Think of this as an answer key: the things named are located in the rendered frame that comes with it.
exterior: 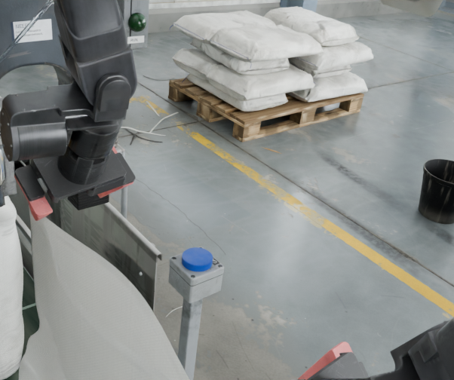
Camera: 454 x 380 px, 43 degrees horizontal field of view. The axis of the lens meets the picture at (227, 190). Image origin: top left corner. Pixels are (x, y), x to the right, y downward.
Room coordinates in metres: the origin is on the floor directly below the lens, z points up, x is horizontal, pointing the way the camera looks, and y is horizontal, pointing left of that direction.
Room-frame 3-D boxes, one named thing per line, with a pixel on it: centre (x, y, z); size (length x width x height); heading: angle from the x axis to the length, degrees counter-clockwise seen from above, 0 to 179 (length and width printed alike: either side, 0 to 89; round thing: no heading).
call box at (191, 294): (0.90, 0.04, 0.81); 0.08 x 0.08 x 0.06; 42
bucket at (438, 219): (2.72, -1.15, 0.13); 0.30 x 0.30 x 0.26
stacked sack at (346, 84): (4.08, -0.58, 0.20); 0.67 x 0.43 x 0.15; 132
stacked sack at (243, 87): (3.67, -0.13, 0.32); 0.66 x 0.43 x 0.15; 134
